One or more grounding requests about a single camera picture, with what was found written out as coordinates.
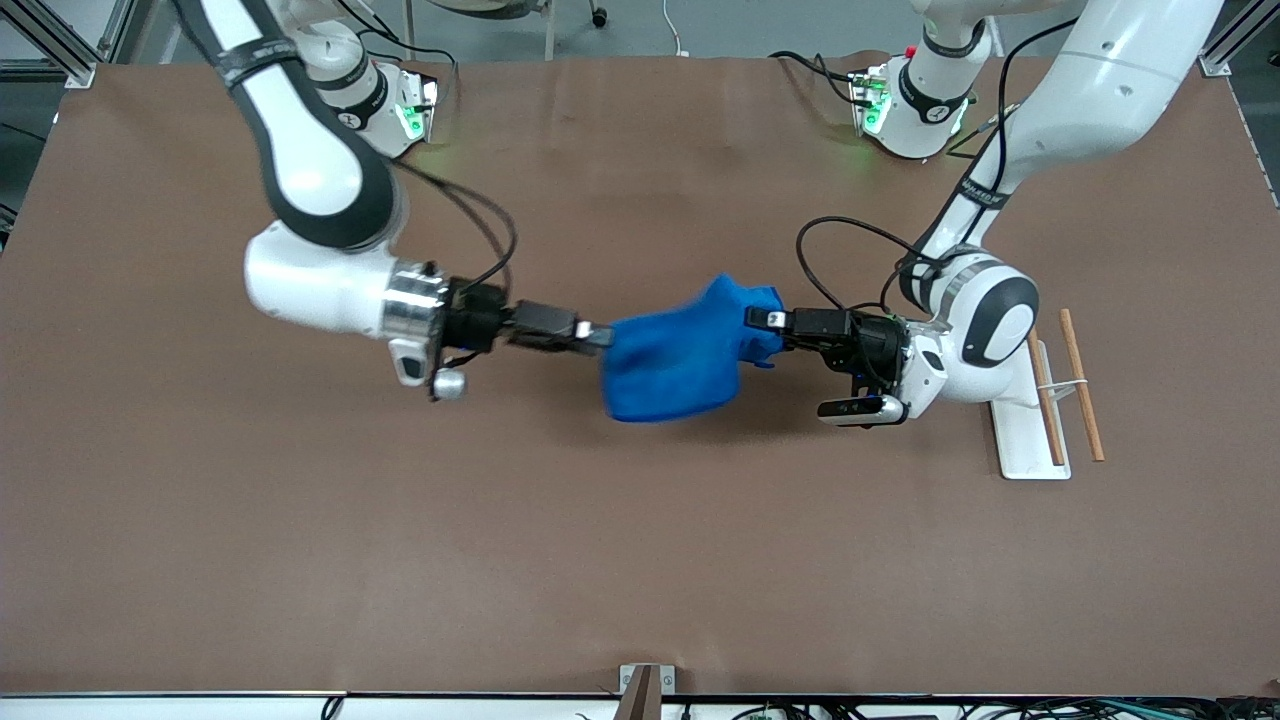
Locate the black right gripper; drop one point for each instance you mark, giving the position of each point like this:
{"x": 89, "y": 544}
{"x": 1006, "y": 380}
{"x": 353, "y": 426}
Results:
{"x": 478, "y": 317}

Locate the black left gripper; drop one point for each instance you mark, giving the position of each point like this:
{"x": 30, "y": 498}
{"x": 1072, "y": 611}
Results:
{"x": 872, "y": 345}

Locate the blue microfibre towel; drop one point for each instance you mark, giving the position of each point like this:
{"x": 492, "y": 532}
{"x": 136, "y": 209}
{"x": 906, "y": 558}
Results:
{"x": 680, "y": 360}

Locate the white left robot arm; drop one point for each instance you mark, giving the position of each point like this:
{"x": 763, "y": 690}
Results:
{"x": 1090, "y": 90}

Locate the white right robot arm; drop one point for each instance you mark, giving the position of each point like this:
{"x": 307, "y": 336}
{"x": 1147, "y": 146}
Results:
{"x": 320, "y": 170}

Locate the brown table cover sheet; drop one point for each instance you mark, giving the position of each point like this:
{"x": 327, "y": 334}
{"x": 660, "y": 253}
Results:
{"x": 640, "y": 520}

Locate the white rack with wooden rods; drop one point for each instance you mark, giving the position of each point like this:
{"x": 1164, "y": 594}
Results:
{"x": 1030, "y": 440}

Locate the chair base with castor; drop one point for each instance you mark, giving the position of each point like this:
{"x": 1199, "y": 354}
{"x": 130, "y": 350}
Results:
{"x": 598, "y": 16}

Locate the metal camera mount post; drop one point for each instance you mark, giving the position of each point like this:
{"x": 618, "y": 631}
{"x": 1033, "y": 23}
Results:
{"x": 640, "y": 695}

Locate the aluminium frame post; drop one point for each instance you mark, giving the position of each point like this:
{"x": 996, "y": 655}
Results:
{"x": 1225, "y": 55}
{"x": 60, "y": 50}

